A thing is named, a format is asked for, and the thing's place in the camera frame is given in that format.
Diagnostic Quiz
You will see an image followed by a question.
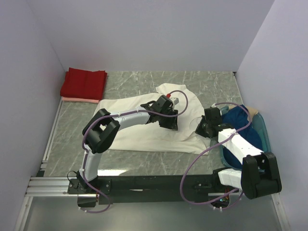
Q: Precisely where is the teal plastic basket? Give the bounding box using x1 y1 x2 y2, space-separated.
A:
216 105 274 169

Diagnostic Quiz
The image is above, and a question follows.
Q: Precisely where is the folded pink t shirt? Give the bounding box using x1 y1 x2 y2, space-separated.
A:
62 97 99 103

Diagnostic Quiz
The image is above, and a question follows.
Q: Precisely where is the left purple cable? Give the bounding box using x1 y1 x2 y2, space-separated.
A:
81 90 190 214

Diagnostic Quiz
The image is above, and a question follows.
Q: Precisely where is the purple cable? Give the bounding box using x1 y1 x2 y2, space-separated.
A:
81 90 190 214
180 102 252 214

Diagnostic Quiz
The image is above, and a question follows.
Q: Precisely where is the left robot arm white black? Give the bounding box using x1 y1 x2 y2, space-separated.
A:
68 94 179 194

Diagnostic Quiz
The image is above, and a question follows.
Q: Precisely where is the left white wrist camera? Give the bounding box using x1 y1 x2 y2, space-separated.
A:
166 93 179 105

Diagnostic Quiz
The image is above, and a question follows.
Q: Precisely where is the folded red t shirt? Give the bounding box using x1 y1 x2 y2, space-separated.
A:
60 67 108 100

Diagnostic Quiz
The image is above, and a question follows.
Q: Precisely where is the white t shirt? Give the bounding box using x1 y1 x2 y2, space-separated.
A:
96 83 211 154

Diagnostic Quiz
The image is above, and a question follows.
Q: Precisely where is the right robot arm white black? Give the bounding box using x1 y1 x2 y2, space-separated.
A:
195 107 282 199

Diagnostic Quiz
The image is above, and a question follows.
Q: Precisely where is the blue t shirt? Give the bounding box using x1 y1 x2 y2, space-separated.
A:
221 105 263 169

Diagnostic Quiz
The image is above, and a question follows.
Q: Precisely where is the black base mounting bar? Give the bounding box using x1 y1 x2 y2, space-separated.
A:
67 175 232 207

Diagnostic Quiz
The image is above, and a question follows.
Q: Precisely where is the aluminium frame rail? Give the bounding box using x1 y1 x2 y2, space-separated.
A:
26 177 241 196

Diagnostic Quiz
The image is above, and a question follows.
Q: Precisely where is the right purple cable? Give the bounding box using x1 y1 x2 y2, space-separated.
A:
180 102 252 214

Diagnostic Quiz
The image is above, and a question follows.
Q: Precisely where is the beige t shirt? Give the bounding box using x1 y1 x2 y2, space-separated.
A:
247 106 258 121

